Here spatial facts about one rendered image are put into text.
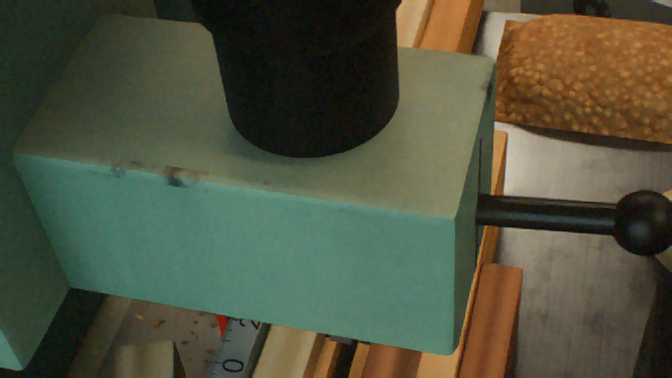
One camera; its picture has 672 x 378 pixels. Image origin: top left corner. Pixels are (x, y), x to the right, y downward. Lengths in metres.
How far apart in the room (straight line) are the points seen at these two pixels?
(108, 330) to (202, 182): 0.32
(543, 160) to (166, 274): 0.25
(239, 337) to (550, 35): 0.26
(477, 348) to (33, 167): 0.18
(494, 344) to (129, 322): 0.27
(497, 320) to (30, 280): 0.17
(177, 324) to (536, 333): 0.23
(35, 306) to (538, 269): 0.24
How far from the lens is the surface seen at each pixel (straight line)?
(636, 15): 0.85
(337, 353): 0.41
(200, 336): 0.59
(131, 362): 0.55
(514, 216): 0.31
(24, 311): 0.34
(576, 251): 0.48
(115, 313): 0.61
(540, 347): 0.45
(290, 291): 0.32
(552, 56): 0.54
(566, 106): 0.53
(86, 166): 0.30
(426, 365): 0.38
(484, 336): 0.39
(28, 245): 0.33
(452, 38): 0.53
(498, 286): 0.41
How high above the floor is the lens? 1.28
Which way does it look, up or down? 48 degrees down
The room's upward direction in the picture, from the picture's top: 7 degrees counter-clockwise
